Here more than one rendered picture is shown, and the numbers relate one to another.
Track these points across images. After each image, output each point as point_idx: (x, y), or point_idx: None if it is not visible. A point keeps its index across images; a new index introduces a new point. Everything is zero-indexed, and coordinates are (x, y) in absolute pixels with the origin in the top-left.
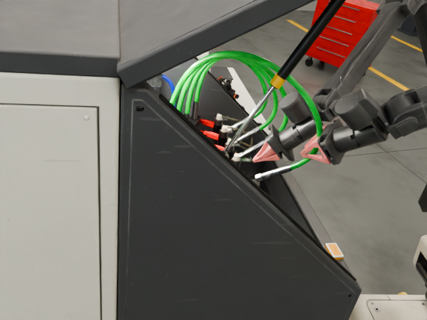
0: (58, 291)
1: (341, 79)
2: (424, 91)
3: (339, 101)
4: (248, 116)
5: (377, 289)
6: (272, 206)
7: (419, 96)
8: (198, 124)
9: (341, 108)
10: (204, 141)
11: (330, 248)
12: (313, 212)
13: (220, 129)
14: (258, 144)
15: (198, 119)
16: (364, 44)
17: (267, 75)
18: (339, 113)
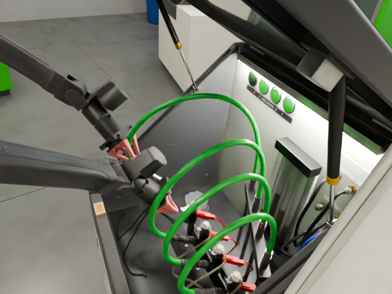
0: None
1: (97, 158)
2: (61, 73)
3: (125, 95)
4: (188, 66)
5: None
6: (163, 112)
7: (66, 75)
8: (256, 270)
9: (125, 93)
10: (205, 71)
11: (102, 207)
12: (106, 250)
13: (224, 249)
14: (176, 234)
15: (258, 266)
16: (56, 153)
17: (188, 207)
18: (126, 93)
